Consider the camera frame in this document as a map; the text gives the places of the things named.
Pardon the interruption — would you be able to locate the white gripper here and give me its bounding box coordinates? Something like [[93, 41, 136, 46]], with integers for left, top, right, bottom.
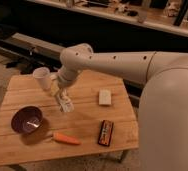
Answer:
[[57, 68, 79, 89]]

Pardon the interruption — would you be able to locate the white labelled bottle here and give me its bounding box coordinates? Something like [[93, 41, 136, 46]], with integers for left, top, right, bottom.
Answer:
[[55, 89, 74, 113]]

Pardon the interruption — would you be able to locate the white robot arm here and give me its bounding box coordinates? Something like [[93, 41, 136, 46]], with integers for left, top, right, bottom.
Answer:
[[58, 44, 188, 171]]

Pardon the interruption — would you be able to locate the white paper cup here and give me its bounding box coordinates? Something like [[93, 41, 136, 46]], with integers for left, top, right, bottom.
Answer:
[[32, 67, 51, 90]]

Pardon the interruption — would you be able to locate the white sponge block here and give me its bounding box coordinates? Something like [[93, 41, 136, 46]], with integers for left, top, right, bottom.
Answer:
[[99, 89, 112, 105]]

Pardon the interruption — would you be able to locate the wooden table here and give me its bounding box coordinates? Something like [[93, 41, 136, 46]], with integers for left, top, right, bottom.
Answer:
[[0, 71, 138, 166]]

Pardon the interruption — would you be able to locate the purple bowl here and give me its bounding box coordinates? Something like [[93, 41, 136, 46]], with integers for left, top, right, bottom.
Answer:
[[11, 106, 43, 134]]

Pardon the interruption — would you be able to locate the orange carrot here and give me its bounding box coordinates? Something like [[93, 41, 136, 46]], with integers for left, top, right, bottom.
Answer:
[[53, 133, 80, 145]]

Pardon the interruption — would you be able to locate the black orange candy box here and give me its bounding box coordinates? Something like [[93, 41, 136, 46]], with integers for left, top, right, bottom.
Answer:
[[98, 120, 114, 146]]

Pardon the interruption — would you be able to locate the long wooden shelf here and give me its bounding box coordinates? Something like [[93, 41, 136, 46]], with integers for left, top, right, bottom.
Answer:
[[26, 0, 188, 38]]

